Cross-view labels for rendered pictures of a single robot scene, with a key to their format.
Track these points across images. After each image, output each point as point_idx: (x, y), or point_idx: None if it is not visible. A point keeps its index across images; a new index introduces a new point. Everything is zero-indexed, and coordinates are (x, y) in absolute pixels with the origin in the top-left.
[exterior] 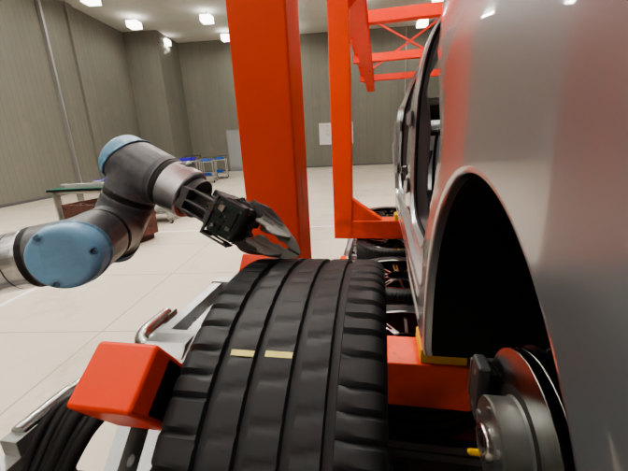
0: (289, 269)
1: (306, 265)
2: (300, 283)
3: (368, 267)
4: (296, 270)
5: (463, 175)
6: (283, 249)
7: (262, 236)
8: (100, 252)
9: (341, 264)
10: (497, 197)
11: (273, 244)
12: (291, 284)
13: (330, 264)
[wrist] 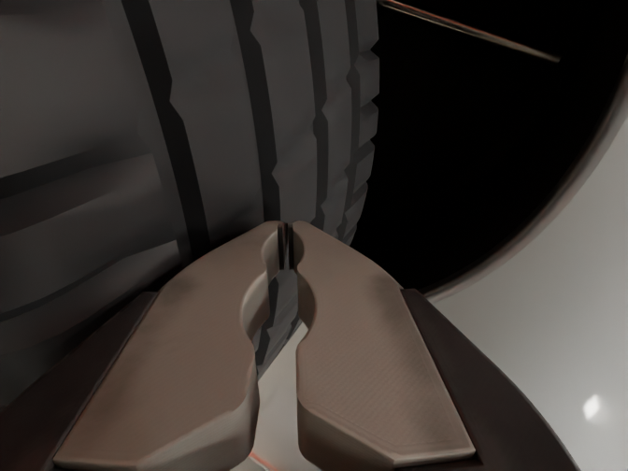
0: (259, 333)
1: (290, 278)
2: (275, 350)
3: (362, 203)
4: (274, 321)
5: (626, 72)
6: (269, 278)
7: (255, 415)
8: None
9: (340, 205)
10: (495, 259)
11: (255, 325)
12: (262, 369)
13: (326, 229)
